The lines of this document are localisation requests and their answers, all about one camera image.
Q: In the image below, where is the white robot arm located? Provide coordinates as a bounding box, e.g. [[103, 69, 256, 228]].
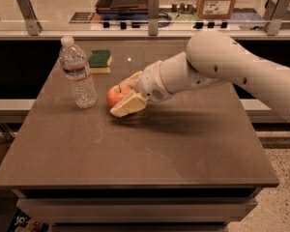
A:
[[110, 31, 290, 123]]

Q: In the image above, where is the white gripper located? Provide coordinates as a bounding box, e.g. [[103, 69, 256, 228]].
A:
[[110, 61, 172, 117]]

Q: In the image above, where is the brown cardboard box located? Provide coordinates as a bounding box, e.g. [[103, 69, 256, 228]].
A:
[[197, 0, 236, 19]]

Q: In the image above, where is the green and yellow sponge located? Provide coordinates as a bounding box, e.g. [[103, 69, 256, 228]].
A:
[[88, 49, 112, 73]]

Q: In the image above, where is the red apple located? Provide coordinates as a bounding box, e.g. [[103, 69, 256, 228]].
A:
[[106, 84, 131, 108]]

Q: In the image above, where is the green printed package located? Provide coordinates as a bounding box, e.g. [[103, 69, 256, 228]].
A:
[[7, 209, 49, 232]]

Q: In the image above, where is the metal glass bracket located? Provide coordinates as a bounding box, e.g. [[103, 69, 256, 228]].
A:
[[263, 0, 290, 36], [16, 0, 43, 36], [148, 0, 160, 36]]

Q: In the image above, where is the right metal glass bracket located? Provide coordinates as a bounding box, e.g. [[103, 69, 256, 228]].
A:
[[263, 0, 290, 36]]

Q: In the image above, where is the middle metal glass bracket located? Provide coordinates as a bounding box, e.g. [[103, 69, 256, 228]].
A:
[[148, 0, 160, 36]]

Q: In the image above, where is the left metal glass bracket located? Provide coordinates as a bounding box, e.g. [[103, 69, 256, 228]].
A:
[[16, 0, 43, 36]]

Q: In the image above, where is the clear plastic water bottle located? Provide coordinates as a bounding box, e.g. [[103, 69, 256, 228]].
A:
[[59, 36, 97, 108]]

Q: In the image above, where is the grey table drawer front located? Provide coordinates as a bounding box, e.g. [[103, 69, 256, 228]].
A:
[[17, 198, 257, 224]]

